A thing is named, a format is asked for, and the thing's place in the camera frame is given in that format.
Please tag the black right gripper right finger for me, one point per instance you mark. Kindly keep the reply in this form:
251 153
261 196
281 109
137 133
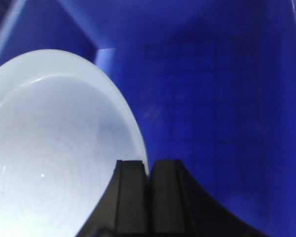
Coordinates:
182 208

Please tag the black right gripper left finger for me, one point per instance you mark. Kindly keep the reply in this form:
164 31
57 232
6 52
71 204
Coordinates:
122 209

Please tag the white round plate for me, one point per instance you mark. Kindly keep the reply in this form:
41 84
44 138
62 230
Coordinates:
63 126

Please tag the blue crate on shelf left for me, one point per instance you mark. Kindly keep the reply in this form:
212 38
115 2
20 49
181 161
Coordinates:
210 82

